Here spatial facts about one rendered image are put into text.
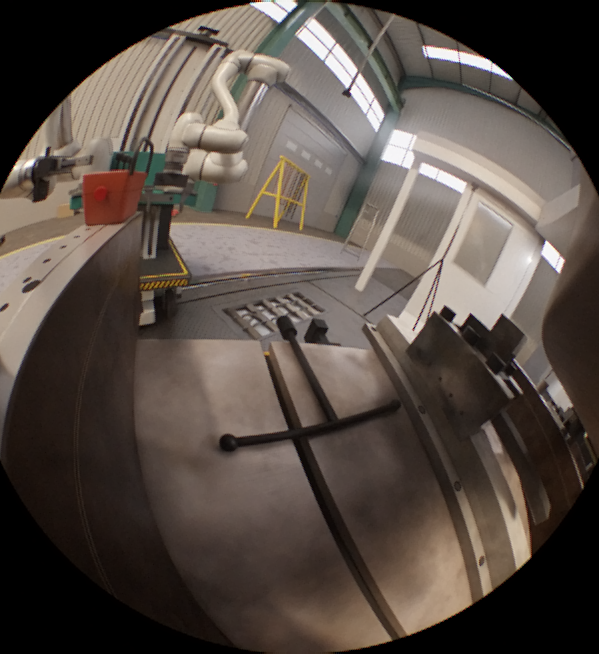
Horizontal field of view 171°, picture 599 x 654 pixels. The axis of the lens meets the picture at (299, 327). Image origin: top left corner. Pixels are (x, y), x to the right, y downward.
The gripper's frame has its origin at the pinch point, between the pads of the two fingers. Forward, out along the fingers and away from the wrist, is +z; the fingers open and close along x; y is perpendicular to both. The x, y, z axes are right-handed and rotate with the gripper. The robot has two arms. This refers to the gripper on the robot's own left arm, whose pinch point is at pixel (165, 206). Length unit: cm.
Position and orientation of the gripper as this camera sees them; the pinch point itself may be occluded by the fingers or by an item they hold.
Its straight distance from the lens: 86.9
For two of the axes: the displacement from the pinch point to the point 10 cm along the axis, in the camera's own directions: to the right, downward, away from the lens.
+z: -3.4, 7.8, 5.2
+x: 6.9, -1.7, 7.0
